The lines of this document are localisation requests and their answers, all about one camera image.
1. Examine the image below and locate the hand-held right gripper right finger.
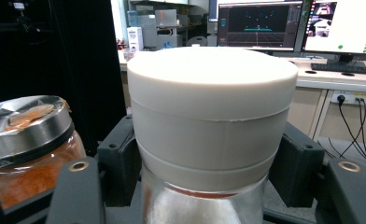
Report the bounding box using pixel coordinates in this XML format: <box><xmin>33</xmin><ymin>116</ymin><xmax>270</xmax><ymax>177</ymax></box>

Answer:
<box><xmin>269</xmin><ymin>122</ymin><xmax>366</xmax><ymax>224</ymax></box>

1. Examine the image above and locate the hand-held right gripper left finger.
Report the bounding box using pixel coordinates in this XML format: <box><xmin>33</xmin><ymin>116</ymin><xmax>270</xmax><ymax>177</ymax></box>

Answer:
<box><xmin>45</xmin><ymin>115</ymin><xmax>142</xmax><ymax>224</ymax></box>

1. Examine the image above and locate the spice jar with metal lid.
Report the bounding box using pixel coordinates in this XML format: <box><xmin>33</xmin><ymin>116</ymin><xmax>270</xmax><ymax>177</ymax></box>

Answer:
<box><xmin>0</xmin><ymin>94</ymin><xmax>88</xmax><ymax>210</ymax></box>

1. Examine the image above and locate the white lidded jar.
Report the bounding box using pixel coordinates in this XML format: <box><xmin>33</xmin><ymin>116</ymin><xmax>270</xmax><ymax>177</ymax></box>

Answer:
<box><xmin>126</xmin><ymin>46</ymin><xmax>300</xmax><ymax>224</ymax></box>

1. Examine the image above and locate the beige wooden desk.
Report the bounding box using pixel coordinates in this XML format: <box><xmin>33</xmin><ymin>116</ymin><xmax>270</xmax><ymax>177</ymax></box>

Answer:
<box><xmin>118</xmin><ymin>50</ymin><xmax>366</xmax><ymax>147</ymax></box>

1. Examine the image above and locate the black keyboard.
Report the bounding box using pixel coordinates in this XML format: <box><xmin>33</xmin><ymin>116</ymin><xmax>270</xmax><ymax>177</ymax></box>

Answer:
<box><xmin>310</xmin><ymin>62</ymin><xmax>366</xmax><ymax>77</ymax></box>

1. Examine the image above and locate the black curtain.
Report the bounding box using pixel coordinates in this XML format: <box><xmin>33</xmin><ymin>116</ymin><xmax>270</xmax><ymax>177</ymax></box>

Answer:
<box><xmin>0</xmin><ymin>0</ymin><xmax>127</xmax><ymax>157</ymax></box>

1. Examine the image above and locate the monitor with white screen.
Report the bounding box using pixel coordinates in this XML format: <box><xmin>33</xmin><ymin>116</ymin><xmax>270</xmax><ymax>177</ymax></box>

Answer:
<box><xmin>301</xmin><ymin>0</ymin><xmax>366</xmax><ymax>64</ymax></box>

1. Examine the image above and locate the monitor with dark screen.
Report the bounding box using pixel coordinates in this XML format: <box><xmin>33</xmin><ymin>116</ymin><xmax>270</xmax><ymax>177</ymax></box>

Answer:
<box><xmin>217</xmin><ymin>0</ymin><xmax>304</xmax><ymax>52</ymax></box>

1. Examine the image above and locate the grey chair back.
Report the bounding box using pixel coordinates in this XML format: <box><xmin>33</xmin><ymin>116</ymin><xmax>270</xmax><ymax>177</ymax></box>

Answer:
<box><xmin>185</xmin><ymin>35</ymin><xmax>209</xmax><ymax>48</ymax></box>

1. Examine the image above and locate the white carton box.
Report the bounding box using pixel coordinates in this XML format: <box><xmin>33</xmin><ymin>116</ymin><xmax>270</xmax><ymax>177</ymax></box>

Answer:
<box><xmin>126</xmin><ymin>26</ymin><xmax>145</xmax><ymax>52</ymax></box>

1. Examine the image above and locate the translucent storage box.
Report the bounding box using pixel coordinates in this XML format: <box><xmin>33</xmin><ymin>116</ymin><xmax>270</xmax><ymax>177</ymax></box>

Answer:
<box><xmin>154</xmin><ymin>8</ymin><xmax>179</xmax><ymax>49</ymax></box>

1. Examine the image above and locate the black power cable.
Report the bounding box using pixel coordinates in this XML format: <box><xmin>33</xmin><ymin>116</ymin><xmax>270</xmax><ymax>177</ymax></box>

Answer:
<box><xmin>327</xmin><ymin>97</ymin><xmax>366</xmax><ymax>185</ymax></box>
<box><xmin>336</xmin><ymin>94</ymin><xmax>366</xmax><ymax>175</ymax></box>

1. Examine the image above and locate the white wall power outlet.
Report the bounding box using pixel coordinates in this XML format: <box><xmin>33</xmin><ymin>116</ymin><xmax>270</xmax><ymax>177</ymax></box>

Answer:
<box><xmin>331</xmin><ymin>91</ymin><xmax>366</xmax><ymax>105</ymax></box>

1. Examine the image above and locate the camera on stand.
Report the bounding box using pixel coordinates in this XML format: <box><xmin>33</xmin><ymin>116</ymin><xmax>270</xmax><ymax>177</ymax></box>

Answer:
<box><xmin>7</xmin><ymin>0</ymin><xmax>44</xmax><ymax>35</ymax></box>

